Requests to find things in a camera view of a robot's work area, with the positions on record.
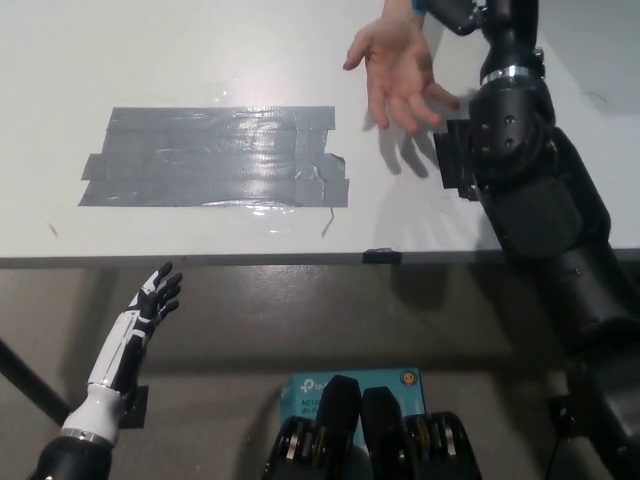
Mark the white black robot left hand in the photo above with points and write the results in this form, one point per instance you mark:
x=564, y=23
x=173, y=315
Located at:
x=120, y=350

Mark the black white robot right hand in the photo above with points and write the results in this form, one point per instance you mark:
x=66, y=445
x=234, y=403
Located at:
x=510, y=30

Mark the bare person hand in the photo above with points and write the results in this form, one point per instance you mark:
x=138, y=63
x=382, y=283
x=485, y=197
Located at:
x=397, y=75

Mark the black robot torso blocks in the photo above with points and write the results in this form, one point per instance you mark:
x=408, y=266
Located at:
x=380, y=440

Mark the black table foot plate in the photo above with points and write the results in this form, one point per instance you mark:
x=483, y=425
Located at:
x=561, y=415
x=136, y=407

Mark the black diagonal table leg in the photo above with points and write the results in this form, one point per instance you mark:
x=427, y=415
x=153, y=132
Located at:
x=30, y=380

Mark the black tape square mark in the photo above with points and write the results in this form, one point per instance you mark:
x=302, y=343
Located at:
x=455, y=155

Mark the teal router cardboard box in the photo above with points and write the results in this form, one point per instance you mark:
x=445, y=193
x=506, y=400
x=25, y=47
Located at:
x=305, y=392

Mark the grey duct tape patch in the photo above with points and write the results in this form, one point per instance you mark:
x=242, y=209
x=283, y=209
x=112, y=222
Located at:
x=210, y=160

